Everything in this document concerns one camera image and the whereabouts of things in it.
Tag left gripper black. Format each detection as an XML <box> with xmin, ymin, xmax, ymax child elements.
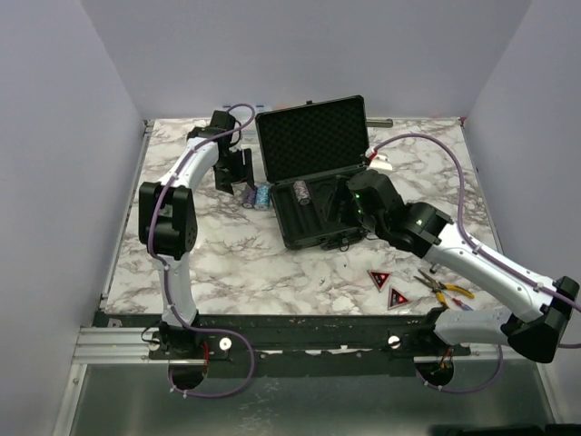
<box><xmin>212</xmin><ymin>148</ymin><xmax>253</xmax><ymax>195</ymax></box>

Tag purple poker chip stack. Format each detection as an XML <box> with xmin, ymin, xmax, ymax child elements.
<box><xmin>241</xmin><ymin>185</ymin><xmax>257</xmax><ymax>209</ymax></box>

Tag light blue poker chip stack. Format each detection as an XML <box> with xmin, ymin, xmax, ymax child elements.
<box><xmin>254</xmin><ymin>184</ymin><xmax>270</xmax><ymax>210</ymax></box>

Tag black poker set case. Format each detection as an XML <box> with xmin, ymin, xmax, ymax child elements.
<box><xmin>256</xmin><ymin>95</ymin><xmax>369</xmax><ymax>251</ymax></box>

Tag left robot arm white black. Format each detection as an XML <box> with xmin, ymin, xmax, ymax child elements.
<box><xmin>138</xmin><ymin>104</ymin><xmax>255</xmax><ymax>359</ymax></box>

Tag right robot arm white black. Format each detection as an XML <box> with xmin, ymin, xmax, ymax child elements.
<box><xmin>331</xmin><ymin>170</ymin><xmax>580</xmax><ymax>363</ymax></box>

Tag clear plastic organizer box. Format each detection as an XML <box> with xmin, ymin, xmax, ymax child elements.
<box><xmin>237</xmin><ymin>104</ymin><xmax>268</xmax><ymax>134</ymax></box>

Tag upper triangular red black card box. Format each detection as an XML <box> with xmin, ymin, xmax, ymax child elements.
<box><xmin>368</xmin><ymin>270</ymin><xmax>391</xmax><ymax>292</ymax></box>

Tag triangular red black card box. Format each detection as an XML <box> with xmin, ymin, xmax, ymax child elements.
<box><xmin>388</xmin><ymin>286</ymin><xmax>411</xmax><ymax>311</ymax></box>
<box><xmin>368</xmin><ymin>270</ymin><xmax>391</xmax><ymax>292</ymax></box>

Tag dark metal cylinder rod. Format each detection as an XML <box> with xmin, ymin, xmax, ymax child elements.
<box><xmin>366</xmin><ymin>118</ymin><xmax>394</xmax><ymax>128</ymax></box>

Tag lower triangular red black card box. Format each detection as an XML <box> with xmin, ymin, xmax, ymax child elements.
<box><xmin>388</xmin><ymin>286</ymin><xmax>411</xmax><ymax>311</ymax></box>

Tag small red blue screwdriver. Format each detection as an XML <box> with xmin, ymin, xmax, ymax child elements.
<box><xmin>450</xmin><ymin>297</ymin><xmax>472</xmax><ymax>311</ymax></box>

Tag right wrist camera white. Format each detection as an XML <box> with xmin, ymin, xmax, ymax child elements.
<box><xmin>365</xmin><ymin>148</ymin><xmax>393</xmax><ymax>175</ymax></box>

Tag yellow handled pliers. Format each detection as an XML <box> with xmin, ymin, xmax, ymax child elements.
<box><xmin>415</xmin><ymin>269</ymin><xmax>475</xmax><ymax>308</ymax></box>

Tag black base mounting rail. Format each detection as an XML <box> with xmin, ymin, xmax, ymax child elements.
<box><xmin>94</xmin><ymin>310</ymin><xmax>469</xmax><ymax>378</ymax></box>

